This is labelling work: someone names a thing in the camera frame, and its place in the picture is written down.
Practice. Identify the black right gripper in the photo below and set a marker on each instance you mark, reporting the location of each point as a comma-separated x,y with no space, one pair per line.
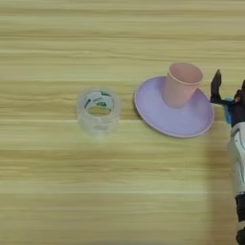
239,108

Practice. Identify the pink plastic cup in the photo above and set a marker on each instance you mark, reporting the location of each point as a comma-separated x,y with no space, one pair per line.
180,91

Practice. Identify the round purple plate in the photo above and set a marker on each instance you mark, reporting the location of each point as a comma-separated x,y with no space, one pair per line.
153,108

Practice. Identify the clear packing tape roll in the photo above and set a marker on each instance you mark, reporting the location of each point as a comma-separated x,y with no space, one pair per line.
83,120

